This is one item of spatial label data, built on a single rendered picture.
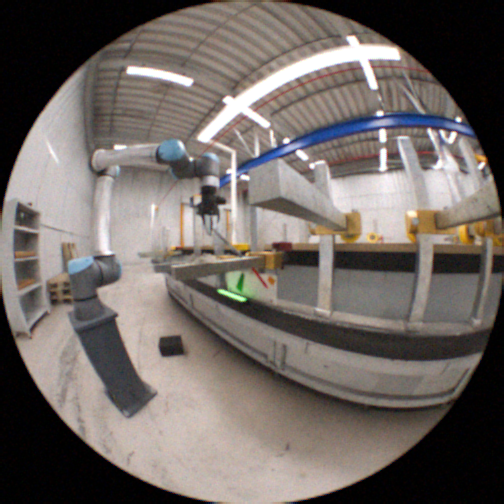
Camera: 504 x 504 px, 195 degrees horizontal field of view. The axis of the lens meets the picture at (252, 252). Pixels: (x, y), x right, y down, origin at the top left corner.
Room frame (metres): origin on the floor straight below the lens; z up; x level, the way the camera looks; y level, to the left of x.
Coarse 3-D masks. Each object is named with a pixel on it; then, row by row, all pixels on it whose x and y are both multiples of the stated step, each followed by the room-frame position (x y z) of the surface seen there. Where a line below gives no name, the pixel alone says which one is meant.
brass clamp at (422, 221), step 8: (408, 216) 0.20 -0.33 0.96; (416, 216) 0.18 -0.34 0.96; (424, 216) 0.16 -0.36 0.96; (432, 216) 0.15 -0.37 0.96; (408, 224) 0.20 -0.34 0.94; (416, 224) 0.18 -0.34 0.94; (424, 224) 0.17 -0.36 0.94; (432, 224) 0.15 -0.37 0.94; (408, 232) 0.21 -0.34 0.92; (416, 232) 0.19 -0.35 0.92; (424, 232) 0.17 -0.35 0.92; (432, 232) 0.15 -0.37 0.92; (440, 232) 0.13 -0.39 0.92; (448, 232) 0.12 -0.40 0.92
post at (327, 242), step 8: (320, 168) 0.34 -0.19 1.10; (328, 168) 0.35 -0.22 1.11; (320, 176) 0.34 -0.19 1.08; (328, 176) 0.34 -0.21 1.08; (320, 184) 0.34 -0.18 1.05; (328, 184) 0.33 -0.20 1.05; (328, 192) 0.33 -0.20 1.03; (320, 240) 0.35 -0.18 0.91; (328, 240) 0.34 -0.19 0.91; (320, 248) 0.35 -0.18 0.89; (328, 248) 0.34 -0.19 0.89; (320, 256) 0.35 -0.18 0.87; (328, 256) 0.34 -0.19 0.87; (320, 264) 0.35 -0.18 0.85; (328, 264) 0.34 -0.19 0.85; (320, 272) 0.35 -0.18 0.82; (328, 272) 0.34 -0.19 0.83; (320, 280) 0.35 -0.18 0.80; (328, 280) 0.33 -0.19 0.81; (320, 288) 0.35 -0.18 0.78; (328, 288) 0.33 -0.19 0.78; (320, 296) 0.35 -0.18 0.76; (328, 296) 0.33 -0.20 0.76; (320, 304) 0.35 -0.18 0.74; (328, 304) 0.33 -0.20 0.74
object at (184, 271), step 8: (256, 256) 0.47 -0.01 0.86; (264, 256) 0.47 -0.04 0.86; (288, 256) 0.58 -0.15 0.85; (184, 264) 0.30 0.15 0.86; (200, 264) 0.31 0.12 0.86; (208, 264) 0.33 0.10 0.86; (216, 264) 0.34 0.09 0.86; (224, 264) 0.36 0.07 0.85; (232, 264) 0.38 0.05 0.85; (240, 264) 0.40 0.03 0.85; (248, 264) 0.42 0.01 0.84; (256, 264) 0.44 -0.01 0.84; (264, 264) 0.47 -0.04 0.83; (176, 272) 0.27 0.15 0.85; (184, 272) 0.28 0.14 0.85; (192, 272) 0.30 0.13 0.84; (200, 272) 0.31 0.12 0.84; (208, 272) 0.32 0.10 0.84; (216, 272) 0.34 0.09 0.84; (224, 272) 0.36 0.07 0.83; (176, 280) 0.27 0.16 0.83
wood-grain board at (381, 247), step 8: (184, 248) 1.43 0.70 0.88; (192, 248) 1.28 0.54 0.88; (208, 248) 1.06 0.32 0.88; (224, 248) 0.91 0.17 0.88; (248, 248) 0.76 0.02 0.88; (264, 248) 0.69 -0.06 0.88; (296, 248) 0.57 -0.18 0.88; (304, 248) 0.55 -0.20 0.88; (312, 248) 0.52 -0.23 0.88; (336, 248) 0.46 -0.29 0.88; (344, 248) 0.44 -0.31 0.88; (352, 248) 0.42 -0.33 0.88; (360, 248) 0.40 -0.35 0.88; (368, 248) 0.38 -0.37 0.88; (376, 248) 0.36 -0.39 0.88; (384, 248) 0.34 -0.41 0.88; (392, 248) 0.32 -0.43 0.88; (400, 248) 0.30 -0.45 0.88; (408, 248) 0.28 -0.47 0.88; (440, 248) 0.20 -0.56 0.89; (448, 248) 0.17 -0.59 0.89; (456, 248) 0.14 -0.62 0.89; (464, 248) 0.11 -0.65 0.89; (472, 248) 0.08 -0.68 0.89; (480, 248) 0.04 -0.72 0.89; (496, 248) -0.06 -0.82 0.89
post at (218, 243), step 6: (222, 210) 0.70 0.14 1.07; (222, 216) 0.70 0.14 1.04; (222, 222) 0.70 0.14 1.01; (216, 228) 0.68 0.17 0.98; (222, 228) 0.70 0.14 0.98; (222, 234) 0.70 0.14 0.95; (216, 240) 0.69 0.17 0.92; (216, 246) 0.69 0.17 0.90; (222, 246) 0.70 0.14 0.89; (216, 252) 0.69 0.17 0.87; (222, 252) 0.69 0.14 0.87; (216, 276) 0.70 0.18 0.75; (222, 276) 0.69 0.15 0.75
